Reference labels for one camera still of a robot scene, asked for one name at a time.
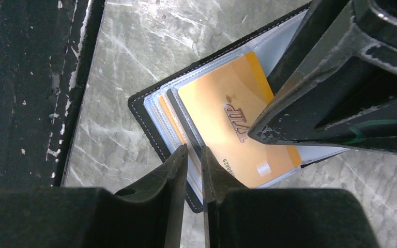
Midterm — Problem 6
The gold VIP card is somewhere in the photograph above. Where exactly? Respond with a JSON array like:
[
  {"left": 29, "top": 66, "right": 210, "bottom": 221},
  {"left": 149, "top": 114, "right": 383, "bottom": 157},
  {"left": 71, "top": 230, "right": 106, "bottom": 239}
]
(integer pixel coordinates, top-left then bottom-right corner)
[{"left": 178, "top": 52, "right": 301, "bottom": 188}]

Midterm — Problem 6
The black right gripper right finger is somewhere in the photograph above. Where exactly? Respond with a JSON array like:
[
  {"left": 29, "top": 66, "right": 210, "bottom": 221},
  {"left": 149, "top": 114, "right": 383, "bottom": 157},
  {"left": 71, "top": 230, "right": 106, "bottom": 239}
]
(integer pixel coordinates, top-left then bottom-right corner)
[{"left": 201, "top": 146, "right": 379, "bottom": 247}]

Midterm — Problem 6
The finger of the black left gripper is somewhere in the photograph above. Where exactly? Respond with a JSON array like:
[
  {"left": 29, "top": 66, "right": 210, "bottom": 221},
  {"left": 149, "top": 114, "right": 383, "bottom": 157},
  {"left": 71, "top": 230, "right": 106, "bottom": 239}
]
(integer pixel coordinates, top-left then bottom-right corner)
[{"left": 249, "top": 1, "right": 397, "bottom": 154}]

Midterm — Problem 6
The black leather card holder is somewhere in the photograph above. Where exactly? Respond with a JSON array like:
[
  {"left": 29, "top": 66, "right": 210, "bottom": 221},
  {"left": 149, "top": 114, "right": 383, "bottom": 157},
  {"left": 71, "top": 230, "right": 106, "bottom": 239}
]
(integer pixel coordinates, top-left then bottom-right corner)
[{"left": 128, "top": 5, "right": 344, "bottom": 213}]

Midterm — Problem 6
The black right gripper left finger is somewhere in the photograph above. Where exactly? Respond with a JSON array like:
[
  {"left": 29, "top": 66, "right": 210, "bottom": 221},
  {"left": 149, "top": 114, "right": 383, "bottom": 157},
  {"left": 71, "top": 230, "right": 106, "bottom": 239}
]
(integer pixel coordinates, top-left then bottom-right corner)
[{"left": 0, "top": 145, "right": 188, "bottom": 247}]

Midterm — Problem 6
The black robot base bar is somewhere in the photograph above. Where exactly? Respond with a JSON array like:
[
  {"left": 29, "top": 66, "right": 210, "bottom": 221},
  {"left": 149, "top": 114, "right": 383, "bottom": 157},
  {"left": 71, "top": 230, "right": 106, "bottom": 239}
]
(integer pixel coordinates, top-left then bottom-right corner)
[{"left": 0, "top": 1, "right": 105, "bottom": 189}]

